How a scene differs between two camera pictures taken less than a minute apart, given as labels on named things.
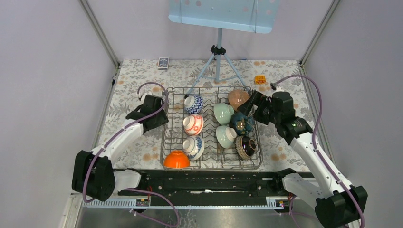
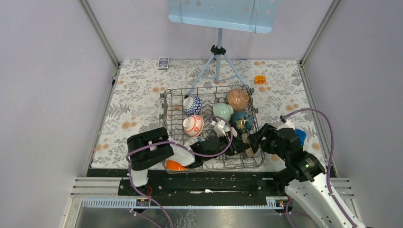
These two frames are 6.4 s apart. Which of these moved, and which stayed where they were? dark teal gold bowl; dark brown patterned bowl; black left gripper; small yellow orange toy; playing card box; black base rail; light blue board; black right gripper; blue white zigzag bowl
Moved: dark brown patterned bowl; black right gripper; black left gripper
Stayed: small yellow orange toy; black base rail; playing card box; light blue board; blue white zigzag bowl; dark teal gold bowl
